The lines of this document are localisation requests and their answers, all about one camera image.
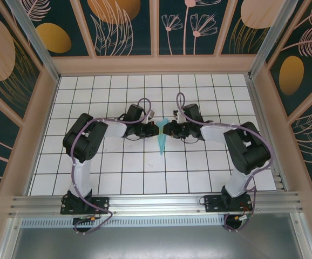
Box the aluminium side rail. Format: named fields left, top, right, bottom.
left=245, top=74, right=290, bottom=193

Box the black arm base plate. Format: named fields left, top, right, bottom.
left=204, top=194, right=254, bottom=214
left=60, top=196, right=111, bottom=215

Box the aluminium frame post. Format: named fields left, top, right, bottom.
left=4, top=0, right=61, bottom=82
left=247, top=0, right=300, bottom=79

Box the teal cloth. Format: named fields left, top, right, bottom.
left=155, top=118, right=171, bottom=157

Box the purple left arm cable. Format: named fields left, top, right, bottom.
left=70, top=97, right=154, bottom=235

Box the grey metal sheet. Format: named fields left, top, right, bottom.
left=9, top=226, right=307, bottom=259

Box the aluminium mounting rail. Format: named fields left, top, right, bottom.
left=9, top=190, right=304, bottom=217

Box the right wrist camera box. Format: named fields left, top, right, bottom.
left=172, top=109, right=187, bottom=124

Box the slotted grey cable duct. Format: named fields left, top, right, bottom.
left=21, top=217, right=227, bottom=228

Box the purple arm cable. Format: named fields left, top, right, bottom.
left=176, top=92, right=274, bottom=233
left=70, top=97, right=154, bottom=235

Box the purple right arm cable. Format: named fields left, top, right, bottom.
left=176, top=92, right=274, bottom=233

